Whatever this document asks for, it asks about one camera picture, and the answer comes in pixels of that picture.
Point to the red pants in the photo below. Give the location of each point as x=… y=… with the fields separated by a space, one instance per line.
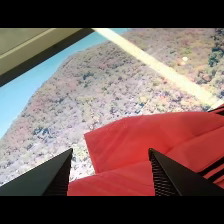
x=133 y=143

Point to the silver frame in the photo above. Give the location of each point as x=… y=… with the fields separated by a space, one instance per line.
x=23 y=43

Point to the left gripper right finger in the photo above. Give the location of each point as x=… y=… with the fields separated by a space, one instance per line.
x=176 y=181

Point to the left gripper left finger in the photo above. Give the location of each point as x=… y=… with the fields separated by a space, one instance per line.
x=43 y=180

